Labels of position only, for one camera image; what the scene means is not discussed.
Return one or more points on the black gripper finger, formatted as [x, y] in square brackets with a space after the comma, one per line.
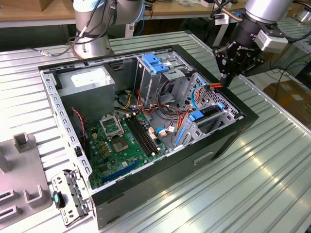
[223, 60]
[250, 65]

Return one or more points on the hard disk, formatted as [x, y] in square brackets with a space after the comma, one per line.
[195, 116]

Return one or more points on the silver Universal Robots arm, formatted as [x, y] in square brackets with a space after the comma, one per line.
[264, 9]

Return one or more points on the grey metal disk bay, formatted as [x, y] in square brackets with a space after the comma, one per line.
[194, 128]

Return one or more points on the small white box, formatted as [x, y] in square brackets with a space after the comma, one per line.
[206, 3]

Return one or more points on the large brown cardboard box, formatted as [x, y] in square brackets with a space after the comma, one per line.
[291, 97]

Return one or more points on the long wooden desk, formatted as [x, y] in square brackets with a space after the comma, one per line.
[194, 11]

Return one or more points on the silver metal drum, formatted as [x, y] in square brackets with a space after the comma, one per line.
[305, 15]

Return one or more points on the blue plastic drive latch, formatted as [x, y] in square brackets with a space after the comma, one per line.
[150, 60]

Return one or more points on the grey metal drive cage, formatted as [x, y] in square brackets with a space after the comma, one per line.
[148, 85]

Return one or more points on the black RAM slot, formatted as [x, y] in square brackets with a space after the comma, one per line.
[138, 136]
[148, 136]
[141, 136]
[145, 136]

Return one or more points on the black open PC case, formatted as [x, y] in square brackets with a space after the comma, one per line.
[170, 174]

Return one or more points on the CPU socket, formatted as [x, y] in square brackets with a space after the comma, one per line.
[120, 145]

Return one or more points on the green motherboard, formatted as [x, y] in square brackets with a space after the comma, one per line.
[126, 157]

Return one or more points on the grey power supply unit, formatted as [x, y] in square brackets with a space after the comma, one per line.
[87, 102]

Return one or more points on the blue expansion slot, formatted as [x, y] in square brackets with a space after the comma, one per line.
[121, 171]

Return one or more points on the black case fan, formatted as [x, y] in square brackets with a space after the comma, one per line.
[78, 128]

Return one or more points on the brown cardboard box on desk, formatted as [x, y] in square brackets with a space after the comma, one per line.
[46, 4]

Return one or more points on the black latch with blue tab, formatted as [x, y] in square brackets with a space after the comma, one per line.
[57, 199]

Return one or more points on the grey parts rack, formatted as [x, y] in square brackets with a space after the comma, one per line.
[22, 170]

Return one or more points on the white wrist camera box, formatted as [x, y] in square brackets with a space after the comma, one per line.
[272, 42]

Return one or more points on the grey metal slot bracket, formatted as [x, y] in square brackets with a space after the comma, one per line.
[73, 180]

